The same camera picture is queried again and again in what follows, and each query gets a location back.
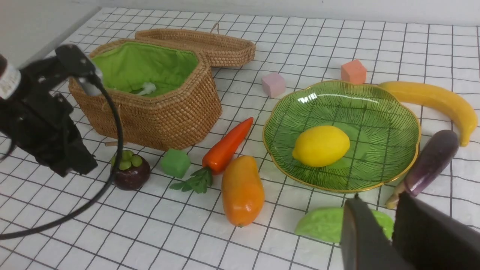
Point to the dark purple mangosteen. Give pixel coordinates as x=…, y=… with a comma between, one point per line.
x=133, y=172

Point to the green leaf-shaped glass plate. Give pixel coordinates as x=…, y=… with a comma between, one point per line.
x=384, y=135

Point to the purple eggplant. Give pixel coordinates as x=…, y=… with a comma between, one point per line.
x=435, y=156

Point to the yellow banana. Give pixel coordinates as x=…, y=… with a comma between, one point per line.
x=440, y=99

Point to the woven rattan basket lid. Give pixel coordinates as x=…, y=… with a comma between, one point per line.
x=220, y=50

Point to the orange mango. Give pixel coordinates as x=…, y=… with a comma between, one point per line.
x=242, y=191

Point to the yellow lemon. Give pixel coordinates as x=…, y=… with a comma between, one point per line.
x=321, y=146

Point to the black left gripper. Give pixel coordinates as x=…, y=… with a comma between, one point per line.
x=39, y=122

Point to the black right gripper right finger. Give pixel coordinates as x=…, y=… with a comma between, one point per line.
x=431, y=240

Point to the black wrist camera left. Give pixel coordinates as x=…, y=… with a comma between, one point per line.
x=79, y=66

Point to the green bitter gourd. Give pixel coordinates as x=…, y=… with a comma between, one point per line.
x=325, y=224

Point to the green foam cube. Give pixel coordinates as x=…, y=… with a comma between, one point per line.
x=175, y=163

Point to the orange foam cube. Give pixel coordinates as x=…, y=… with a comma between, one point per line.
x=354, y=72

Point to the white checkered tablecloth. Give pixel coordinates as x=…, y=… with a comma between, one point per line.
x=156, y=228

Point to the woven rattan basket green lining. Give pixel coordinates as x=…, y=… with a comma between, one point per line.
x=165, y=95

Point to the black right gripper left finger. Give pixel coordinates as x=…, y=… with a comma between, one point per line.
x=364, y=245

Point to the pink foam cube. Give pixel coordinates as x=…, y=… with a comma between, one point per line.
x=273, y=85

